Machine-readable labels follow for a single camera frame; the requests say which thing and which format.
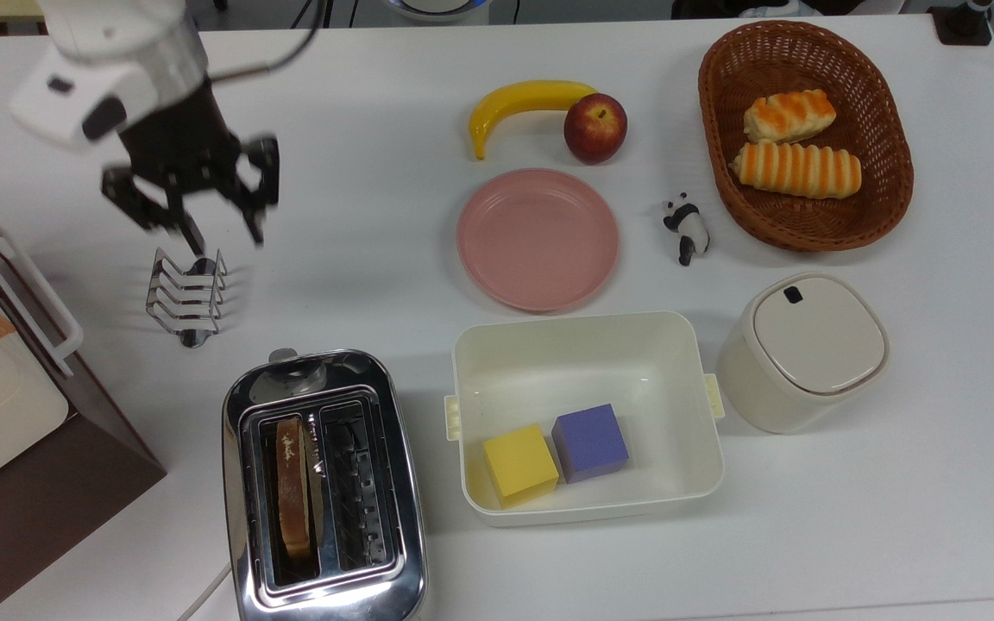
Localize chrome and cream toaster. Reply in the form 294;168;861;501
221;348;429;621

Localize yellow foam cube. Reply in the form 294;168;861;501
482;423;560;509

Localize white toaster power cable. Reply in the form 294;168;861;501
176;561;232;621

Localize purple foam cube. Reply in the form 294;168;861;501
551;403;631;484

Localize white robot base blue ring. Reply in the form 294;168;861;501
385;0;491;24

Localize metal toast rack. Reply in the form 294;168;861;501
145;248;229;349

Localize dark brown oven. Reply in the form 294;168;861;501
0;203;167;621

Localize toasted bread slice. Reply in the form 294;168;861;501
276;417;324;566

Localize cream plastic container box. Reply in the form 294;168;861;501
444;310;727;528

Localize panda figurine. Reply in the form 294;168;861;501
662;192;711;267

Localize pink plate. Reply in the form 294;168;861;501
456;168;620;313

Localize yellow banana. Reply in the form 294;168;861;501
469;80;599;161

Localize white oven door handle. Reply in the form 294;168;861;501
0;225;85;379

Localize orange glazed bread piece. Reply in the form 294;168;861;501
743;89;838;145

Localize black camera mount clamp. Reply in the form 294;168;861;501
928;0;994;47

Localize red apple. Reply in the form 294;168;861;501
563;93;629;166

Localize brown wicker basket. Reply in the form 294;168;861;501
698;21;915;253

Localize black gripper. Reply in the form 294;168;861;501
100;82;280;257

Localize long striped bread roll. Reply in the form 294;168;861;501
730;141;863;200

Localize small cream trash can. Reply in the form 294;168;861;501
715;273;891;435

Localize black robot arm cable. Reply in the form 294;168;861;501
204;0;330;83

